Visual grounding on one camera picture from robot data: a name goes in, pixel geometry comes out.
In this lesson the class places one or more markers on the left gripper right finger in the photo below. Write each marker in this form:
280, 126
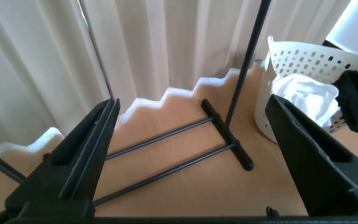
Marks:
319, 174

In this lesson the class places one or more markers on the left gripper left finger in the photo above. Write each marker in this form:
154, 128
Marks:
42, 186

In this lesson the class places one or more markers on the black clothes rack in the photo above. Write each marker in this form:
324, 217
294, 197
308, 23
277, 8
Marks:
225, 130

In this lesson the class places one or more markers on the white laundry basket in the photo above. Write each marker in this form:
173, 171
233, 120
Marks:
303, 51

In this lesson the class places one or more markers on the white garment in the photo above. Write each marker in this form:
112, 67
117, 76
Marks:
309, 96

